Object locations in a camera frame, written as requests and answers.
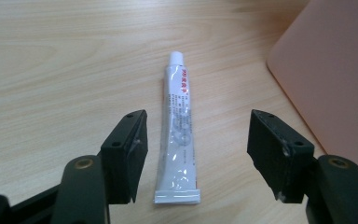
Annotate pink box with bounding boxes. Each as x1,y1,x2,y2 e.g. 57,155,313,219
266,0,358,179

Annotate white squeeze tube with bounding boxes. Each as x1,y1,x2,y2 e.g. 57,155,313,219
153,50,201,205

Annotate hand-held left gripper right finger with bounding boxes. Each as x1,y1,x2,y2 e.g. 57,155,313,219
246,108,316,204

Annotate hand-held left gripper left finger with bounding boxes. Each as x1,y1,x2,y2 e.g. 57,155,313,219
99,109,149,205

